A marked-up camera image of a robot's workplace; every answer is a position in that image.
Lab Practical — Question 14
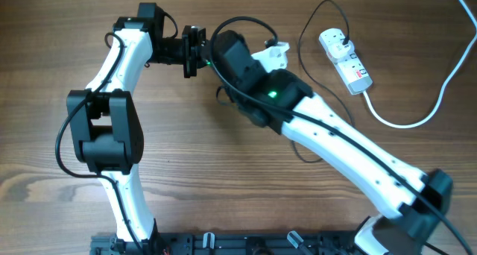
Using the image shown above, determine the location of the white power strip cord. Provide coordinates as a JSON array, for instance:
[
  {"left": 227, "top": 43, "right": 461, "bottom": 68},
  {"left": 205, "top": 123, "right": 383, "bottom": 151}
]
[{"left": 361, "top": 0, "right": 477, "bottom": 130}]

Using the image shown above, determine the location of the black left camera cable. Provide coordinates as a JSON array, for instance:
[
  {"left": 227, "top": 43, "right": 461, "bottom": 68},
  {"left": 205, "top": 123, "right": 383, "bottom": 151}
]
[{"left": 54, "top": 31, "right": 145, "bottom": 254}]

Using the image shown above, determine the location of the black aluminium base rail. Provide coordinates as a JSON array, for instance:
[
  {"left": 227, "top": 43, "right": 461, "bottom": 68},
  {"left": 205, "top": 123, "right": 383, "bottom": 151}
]
[{"left": 89, "top": 230, "right": 364, "bottom": 255}]

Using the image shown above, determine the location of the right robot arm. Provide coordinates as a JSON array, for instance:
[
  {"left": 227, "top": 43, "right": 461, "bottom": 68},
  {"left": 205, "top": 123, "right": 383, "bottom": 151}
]
[{"left": 206, "top": 31, "right": 453, "bottom": 254}]

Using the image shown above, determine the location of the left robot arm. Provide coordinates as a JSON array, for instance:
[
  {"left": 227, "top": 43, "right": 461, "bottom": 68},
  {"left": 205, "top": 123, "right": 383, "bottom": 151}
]
[{"left": 55, "top": 3, "right": 206, "bottom": 254}]

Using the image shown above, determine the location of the white power strip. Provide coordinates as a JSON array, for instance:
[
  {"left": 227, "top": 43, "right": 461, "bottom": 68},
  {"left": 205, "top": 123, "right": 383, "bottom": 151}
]
[{"left": 319, "top": 28, "right": 373, "bottom": 95}]

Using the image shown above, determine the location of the white USB charger plug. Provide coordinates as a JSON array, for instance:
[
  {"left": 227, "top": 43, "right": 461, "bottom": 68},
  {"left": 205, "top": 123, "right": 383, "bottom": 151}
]
[{"left": 328, "top": 41, "right": 355, "bottom": 63}]

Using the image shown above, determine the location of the black USB-C charger cable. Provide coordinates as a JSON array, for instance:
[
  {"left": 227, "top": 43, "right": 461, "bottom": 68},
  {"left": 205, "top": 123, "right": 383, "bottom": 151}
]
[{"left": 290, "top": 0, "right": 357, "bottom": 164}]

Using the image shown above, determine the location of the black right camera cable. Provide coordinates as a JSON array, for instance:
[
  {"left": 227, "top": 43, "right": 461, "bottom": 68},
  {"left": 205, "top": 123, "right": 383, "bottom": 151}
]
[{"left": 208, "top": 16, "right": 476, "bottom": 255}]

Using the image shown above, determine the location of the black camera cable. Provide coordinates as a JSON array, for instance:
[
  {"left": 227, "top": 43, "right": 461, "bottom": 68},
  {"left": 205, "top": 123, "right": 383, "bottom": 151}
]
[
  {"left": 54, "top": 31, "right": 145, "bottom": 254},
  {"left": 208, "top": 16, "right": 476, "bottom": 255}
]

